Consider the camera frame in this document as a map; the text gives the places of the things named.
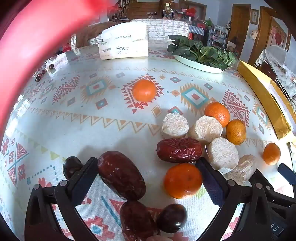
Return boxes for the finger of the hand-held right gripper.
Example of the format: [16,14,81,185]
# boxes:
[277,163,296,186]

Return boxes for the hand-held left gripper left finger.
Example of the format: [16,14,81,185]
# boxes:
[24,157,100,241]

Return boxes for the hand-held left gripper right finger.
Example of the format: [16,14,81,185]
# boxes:
[195,158,271,241]

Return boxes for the orange mandarin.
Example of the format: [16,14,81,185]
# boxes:
[204,102,231,128]
[226,119,247,146]
[263,142,281,166]
[163,163,203,200]
[132,79,157,102]

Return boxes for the rice cake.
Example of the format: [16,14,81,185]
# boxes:
[220,154,257,186]
[187,115,224,145]
[206,137,239,171]
[161,113,189,139]

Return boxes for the wrinkled red date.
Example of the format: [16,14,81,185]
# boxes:
[120,201,160,241]
[97,151,147,201]
[157,138,203,163]

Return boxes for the dark round date bottom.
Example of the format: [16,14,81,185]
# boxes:
[157,204,188,234]

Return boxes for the red plastic tray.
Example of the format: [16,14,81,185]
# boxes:
[0,0,121,139]

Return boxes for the patterned tablecloth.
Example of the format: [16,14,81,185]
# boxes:
[0,42,296,241]

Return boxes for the gold cardboard box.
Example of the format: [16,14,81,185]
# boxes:
[237,60,296,140]

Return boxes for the white lace cloth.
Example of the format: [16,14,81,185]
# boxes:
[254,45,296,100]

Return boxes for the white oval plate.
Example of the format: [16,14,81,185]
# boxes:
[172,54,228,74]

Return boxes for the green spinach leaves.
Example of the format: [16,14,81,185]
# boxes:
[167,35,237,70]

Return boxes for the white tissue pack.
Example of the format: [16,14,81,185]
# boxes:
[98,22,149,61]

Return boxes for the wooden door with red poster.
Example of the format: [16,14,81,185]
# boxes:
[248,6,292,65]

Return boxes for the brown chair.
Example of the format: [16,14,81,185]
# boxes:
[70,22,118,49]

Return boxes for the white shelf rack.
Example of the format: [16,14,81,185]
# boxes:
[207,25,228,48]

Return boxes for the plain wooden door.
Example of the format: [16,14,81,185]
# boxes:
[228,4,251,56]

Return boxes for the table with blue checked cloth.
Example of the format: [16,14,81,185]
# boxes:
[188,24,205,36]

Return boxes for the patterned chair cover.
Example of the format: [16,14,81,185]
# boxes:
[131,19,189,40]

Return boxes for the framed wall picture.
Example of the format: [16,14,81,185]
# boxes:
[250,9,259,25]

